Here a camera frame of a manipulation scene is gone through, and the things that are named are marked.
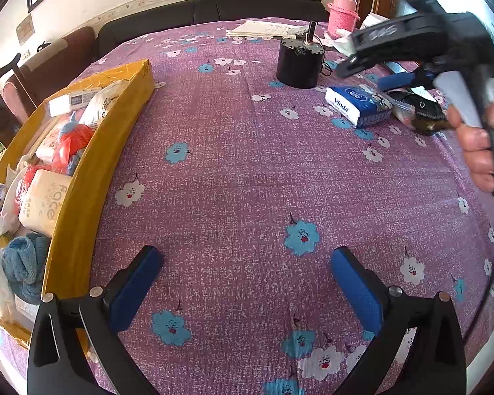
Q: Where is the dark wooden chair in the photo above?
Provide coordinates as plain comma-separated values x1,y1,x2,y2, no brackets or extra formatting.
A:
0,51,38,177

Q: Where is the wall certificate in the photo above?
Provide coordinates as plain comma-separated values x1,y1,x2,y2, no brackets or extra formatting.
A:
15,14,34,44

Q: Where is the purple floral tablecloth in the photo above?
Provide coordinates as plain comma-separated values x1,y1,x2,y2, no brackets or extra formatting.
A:
0,17,494,395

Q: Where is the person's right hand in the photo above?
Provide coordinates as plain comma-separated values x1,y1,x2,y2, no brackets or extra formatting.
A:
447,90,494,193

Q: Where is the small blue knitted piece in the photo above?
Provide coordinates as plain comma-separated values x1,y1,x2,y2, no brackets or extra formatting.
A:
62,113,85,132

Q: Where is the black packet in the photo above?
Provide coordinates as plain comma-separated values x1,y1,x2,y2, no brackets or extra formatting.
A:
389,90,447,134

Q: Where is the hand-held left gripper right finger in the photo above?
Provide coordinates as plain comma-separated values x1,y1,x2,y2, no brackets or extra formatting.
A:
330,247,467,395

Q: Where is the pink tissue pack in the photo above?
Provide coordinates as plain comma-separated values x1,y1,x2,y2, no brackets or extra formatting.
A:
35,123,69,163

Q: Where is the yellow cardboard box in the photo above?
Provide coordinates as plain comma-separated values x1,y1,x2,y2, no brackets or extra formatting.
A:
0,60,154,350

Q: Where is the cream tissue pack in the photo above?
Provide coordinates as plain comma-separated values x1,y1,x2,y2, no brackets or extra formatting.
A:
18,170,72,237

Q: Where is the white glove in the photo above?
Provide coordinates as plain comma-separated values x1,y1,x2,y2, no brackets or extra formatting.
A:
321,29,361,56

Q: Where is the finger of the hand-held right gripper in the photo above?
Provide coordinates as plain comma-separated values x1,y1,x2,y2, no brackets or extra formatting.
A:
378,70,437,92
337,13,449,78

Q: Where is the white cup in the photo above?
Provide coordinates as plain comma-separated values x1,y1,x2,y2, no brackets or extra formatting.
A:
360,12,394,30

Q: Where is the black smartphone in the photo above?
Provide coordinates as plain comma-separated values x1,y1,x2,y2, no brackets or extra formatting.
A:
385,61,418,75

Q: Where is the white notebook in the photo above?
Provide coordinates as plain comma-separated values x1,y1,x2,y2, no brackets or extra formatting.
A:
226,20,309,41

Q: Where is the red plastic bag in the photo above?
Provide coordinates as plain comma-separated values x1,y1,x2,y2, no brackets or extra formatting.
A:
51,123,95,173
14,165,50,215

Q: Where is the white paw print tissue pack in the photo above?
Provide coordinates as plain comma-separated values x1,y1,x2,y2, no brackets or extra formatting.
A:
79,79,130,129

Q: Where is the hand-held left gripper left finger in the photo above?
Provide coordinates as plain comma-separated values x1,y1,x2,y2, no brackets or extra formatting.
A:
27,246,164,395

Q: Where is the black sofa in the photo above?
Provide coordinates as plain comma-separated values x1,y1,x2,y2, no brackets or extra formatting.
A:
96,0,330,56

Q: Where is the brown armchair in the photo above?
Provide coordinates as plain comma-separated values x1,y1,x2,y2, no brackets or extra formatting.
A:
0,27,97,126

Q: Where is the white carton with blue label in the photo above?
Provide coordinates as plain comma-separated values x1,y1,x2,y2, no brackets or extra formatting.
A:
47,88,101,117

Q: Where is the black cylinder motor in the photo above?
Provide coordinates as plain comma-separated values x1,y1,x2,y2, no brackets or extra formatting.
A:
276,20,326,89

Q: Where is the blue knitted cloth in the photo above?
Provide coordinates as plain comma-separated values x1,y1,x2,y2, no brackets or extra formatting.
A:
1,232,52,305

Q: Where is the pink bottle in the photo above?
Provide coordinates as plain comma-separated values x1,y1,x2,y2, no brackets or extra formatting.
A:
327,0,361,40

